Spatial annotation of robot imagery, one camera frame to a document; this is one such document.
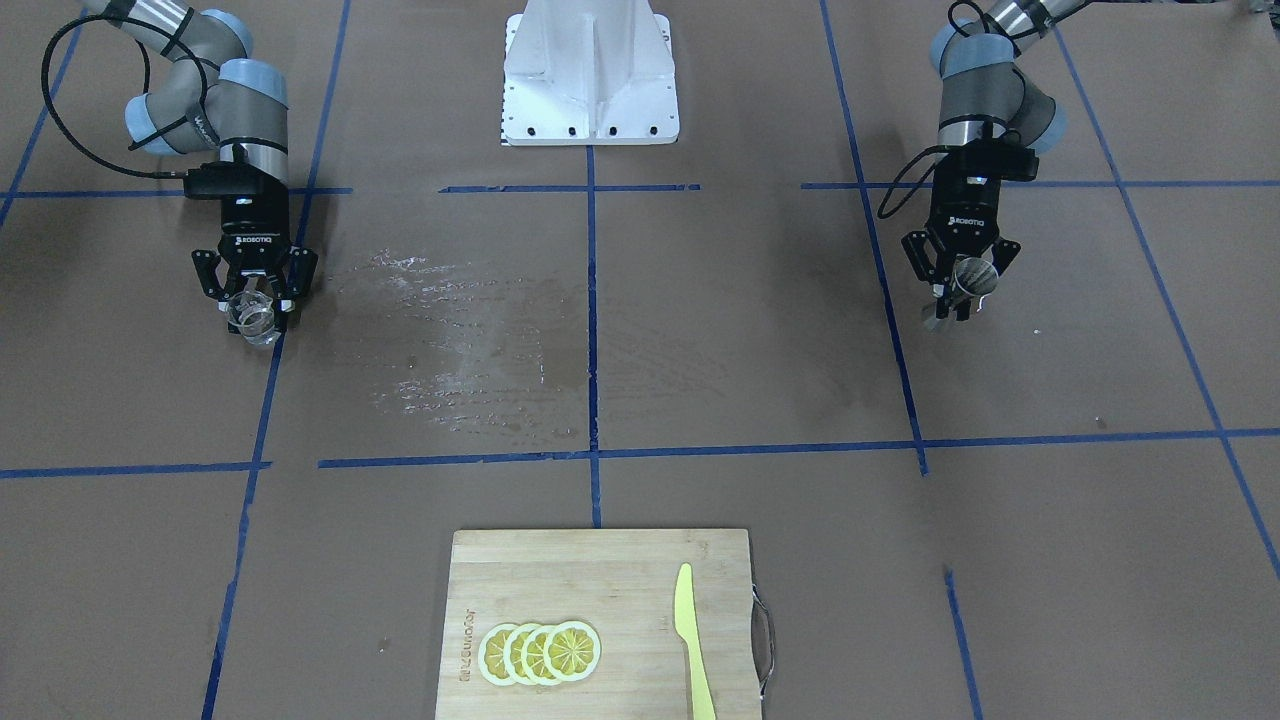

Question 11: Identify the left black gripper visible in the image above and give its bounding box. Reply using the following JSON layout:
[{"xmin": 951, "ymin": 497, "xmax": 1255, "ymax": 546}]
[{"xmin": 901, "ymin": 179, "xmax": 1021, "ymax": 311}]

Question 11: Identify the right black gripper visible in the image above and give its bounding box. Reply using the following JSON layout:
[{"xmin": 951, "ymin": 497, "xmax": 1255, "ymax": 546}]
[{"xmin": 192, "ymin": 195, "xmax": 319, "ymax": 313}]

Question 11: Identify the steel measuring jigger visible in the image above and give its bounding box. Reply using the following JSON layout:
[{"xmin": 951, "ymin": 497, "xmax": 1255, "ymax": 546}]
[{"xmin": 922, "ymin": 256, "xmax": 1000, "ymax": 332}]

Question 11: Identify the clear glass shaker cup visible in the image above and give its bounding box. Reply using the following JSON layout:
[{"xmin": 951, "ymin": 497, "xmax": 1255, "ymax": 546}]
[{"xmin": 224, "ymin": 290, "xmax": 282, "ymax": 347}]

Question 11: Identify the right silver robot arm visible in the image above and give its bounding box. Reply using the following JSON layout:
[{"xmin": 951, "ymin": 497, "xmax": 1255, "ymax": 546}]
[{"xmin": 84, "ymin": 1, "xmax": 317, "ymax": 314}]

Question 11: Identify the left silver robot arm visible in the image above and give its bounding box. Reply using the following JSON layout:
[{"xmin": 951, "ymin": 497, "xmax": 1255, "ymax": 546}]
[{"xmin": 902, "ymin": 1, "xmax": 1083, "ymax": 328}]

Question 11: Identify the yellow plastic knife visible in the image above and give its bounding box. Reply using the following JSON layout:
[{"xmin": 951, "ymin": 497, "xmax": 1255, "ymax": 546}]
[{"xmin": 673, "ymin": 562, "xmax": 717, "ymax": 719}]

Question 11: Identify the wooden cutting board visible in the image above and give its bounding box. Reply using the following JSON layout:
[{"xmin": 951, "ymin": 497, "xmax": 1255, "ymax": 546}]
[{"xmin": 435, "ymin": 529, "xmax": 763, "ymax": 719}]

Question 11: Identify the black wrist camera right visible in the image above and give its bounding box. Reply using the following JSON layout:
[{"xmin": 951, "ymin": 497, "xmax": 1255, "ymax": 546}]
[{"xmin": 183, "ymin": 161, "xmax": 276, "ymax": 200}]

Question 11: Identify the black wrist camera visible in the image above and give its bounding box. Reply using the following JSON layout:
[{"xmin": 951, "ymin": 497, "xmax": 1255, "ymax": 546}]
[
  {"xmin": 937, "ymin": 138, "xmax": 1041, "ymax": 182},
  {"xmin": 183, "ymin": 161, "xmax": 276, "ymax": 200}
]

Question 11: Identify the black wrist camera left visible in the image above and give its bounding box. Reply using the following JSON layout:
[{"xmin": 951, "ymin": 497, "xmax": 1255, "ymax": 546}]
[{"xmin": 937, "ymin": 138, "xmax": 1041, "ymax": 182}]

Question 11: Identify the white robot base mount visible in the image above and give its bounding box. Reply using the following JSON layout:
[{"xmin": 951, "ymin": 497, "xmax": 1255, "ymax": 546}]
[{"xmin": 500, "ymin": 1, "xmax": 681, "ymax": 147}]

